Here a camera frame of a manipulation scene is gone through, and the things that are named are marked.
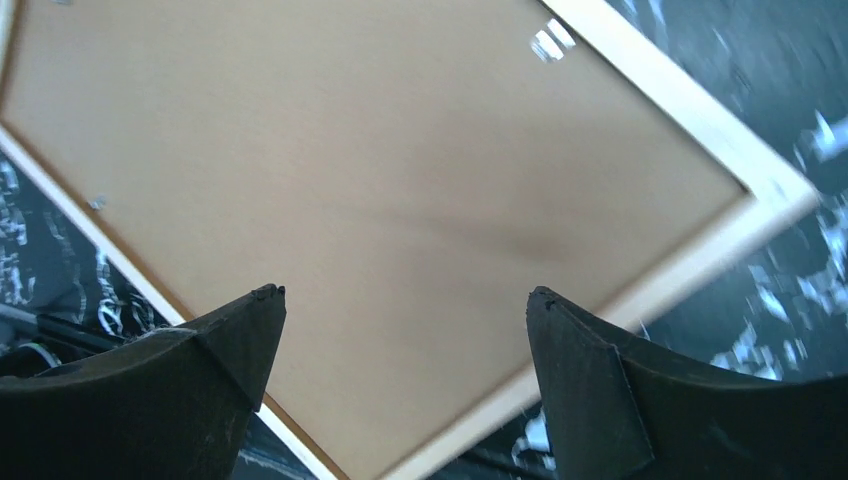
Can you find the brown wooden picture frame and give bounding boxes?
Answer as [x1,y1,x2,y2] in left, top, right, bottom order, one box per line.
[0,0,821,480]

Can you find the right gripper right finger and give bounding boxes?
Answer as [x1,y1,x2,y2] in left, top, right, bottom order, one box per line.
[526,286,847,479]

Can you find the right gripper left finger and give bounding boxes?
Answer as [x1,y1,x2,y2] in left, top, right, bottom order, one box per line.
[1,284,286,479]

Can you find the brown cardboard backing board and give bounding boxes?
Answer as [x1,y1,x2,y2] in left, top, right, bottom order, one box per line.
[0,0,750,480]

